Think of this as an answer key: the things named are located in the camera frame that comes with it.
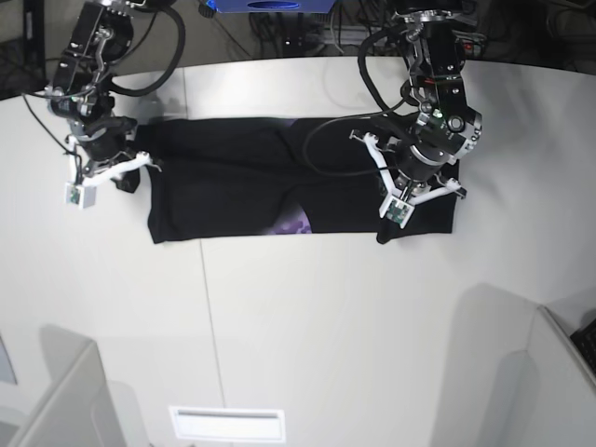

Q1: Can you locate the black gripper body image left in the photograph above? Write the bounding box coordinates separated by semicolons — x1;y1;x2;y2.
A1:
67;115;136;167

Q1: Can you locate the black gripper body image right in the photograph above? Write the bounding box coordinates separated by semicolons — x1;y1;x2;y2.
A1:
390;137;459;196

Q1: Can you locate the black T-shirt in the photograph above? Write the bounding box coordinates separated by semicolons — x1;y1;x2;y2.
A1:
133;117;456;244

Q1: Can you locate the black cabinet edge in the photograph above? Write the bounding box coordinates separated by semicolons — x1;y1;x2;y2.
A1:
22;0;47;86

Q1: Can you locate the white power strip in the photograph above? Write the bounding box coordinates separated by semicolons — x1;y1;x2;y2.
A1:
309;25;488;53

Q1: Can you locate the blue box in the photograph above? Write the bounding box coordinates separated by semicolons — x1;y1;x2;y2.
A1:
210;0;335;14

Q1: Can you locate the black keyboard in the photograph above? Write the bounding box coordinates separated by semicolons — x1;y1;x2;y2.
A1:
571;320;596;373

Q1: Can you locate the white partition panel right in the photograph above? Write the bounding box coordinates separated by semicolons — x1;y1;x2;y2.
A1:
523;306;595;446

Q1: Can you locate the white partition panel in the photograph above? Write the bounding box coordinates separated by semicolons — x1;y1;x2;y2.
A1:
523;306;595;446
7;339;127;446

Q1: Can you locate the white partition panel left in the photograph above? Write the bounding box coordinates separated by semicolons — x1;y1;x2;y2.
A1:
7;339;127;446

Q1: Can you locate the white table slot plate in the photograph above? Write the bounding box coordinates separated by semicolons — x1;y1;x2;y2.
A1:
169;406;287;443

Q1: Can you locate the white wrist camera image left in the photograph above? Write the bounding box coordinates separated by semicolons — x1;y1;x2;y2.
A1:
63;153;155;210

